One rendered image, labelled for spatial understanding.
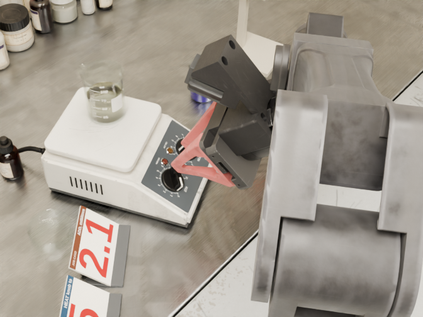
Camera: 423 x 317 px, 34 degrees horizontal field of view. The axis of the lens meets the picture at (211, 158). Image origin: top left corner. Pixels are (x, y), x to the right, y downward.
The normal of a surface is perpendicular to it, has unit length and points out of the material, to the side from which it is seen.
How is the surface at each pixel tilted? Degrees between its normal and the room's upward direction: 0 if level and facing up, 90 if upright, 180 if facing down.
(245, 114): 41
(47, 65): 0
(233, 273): 0
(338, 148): 62
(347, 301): 84
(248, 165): 49
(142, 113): 0
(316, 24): 11
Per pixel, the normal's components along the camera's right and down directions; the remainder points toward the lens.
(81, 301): 0.67, -0.47
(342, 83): 0.10, -0.93
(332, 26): 0.01, -0.50
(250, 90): 0.75, -0.23
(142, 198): -0.29, 0.71
